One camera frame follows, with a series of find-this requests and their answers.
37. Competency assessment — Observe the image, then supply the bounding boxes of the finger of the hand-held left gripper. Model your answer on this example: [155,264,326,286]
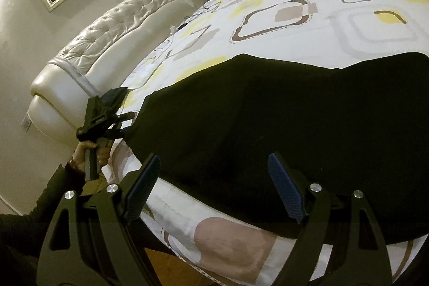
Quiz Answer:
[109,111,138,141]
[102,87,130,110]

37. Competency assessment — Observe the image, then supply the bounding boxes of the person's left forearm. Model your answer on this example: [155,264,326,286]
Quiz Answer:
[0,163,88,286]

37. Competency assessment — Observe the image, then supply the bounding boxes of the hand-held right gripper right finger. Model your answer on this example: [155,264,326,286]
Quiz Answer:
[267,152,393,286]

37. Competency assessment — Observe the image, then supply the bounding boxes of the white patterned bed cover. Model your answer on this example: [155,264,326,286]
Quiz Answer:
[101,0,429,286]

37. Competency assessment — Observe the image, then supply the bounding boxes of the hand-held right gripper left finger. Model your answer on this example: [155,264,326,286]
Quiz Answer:
[38,154,161,286]

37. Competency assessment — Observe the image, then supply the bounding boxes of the cream tufted headboard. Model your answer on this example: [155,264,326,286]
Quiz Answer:
[25,0,198,142]

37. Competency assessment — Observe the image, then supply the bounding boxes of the black pants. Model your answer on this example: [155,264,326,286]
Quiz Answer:
[122,52,429,244]

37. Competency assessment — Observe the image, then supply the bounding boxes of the person's left hand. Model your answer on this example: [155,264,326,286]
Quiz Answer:
[69,140,112,173]

